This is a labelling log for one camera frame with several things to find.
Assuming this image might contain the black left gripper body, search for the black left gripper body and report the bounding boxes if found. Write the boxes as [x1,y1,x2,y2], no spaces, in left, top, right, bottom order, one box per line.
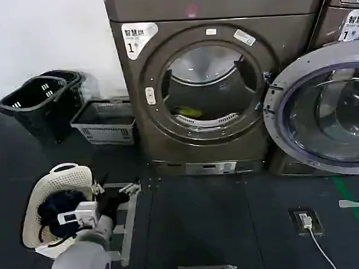
[95,193,132,220]

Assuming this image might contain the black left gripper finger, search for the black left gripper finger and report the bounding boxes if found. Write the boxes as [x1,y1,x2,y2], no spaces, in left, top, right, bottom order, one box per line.
[117,180,142,199]
[90,173,111,197]

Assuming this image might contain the white perforated laundry basket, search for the white perforated laundry basket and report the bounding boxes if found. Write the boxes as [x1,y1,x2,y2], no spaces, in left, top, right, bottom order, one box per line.
[18,161,97,250]

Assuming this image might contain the dark navy clothes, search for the dark navy clothes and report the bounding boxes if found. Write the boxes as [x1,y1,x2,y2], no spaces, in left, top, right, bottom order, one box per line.
[36,188,97,239]

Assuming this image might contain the grey slotted plastic basket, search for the grey slotted plastic basket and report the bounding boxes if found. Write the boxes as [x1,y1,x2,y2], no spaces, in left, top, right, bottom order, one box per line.
[69,97,138,148]

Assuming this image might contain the grey dryer with open drum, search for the grey dryer with open drum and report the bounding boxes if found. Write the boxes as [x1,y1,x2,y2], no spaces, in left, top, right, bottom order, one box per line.
[104,0,340,182]

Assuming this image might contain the yellow-green garment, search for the yellow-green garment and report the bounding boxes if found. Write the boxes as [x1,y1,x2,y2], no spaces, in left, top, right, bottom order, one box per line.
[174,104,204,120]

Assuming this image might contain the large black plastic basket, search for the large black plastic basket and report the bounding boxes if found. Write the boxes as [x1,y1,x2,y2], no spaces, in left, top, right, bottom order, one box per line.
[0,74,79,148]

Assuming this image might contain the white power adapter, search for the white power adapter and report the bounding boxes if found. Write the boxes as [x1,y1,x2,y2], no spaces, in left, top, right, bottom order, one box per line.
[298,211,313,229]

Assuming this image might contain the metal floor socket box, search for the metal floor socket box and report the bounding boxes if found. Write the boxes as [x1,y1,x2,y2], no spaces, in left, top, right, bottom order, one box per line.
[287,205,326,237]

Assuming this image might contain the round glass dryer door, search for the round glass dryer door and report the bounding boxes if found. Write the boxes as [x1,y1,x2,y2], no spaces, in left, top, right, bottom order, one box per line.
[259,42,359,179]

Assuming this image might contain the green floor tape line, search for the green floor tape line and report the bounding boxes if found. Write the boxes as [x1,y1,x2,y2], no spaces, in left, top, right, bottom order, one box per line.
[331,174,359,248]

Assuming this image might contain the grey dryer with cut-off label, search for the grey dryer with cut-off label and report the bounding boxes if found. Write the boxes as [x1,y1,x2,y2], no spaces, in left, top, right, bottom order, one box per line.
[308,0,359,176]

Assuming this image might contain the pale metal floor frame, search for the pale metal floor frame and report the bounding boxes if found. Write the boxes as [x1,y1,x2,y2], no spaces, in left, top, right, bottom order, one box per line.
[103,181,144,268]

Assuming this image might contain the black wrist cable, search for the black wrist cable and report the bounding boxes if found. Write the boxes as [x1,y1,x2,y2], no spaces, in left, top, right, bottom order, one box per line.
[36,222,81,249]

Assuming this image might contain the white power cable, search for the white power cable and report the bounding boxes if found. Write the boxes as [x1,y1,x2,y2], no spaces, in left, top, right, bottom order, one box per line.
[305,224,338,269]

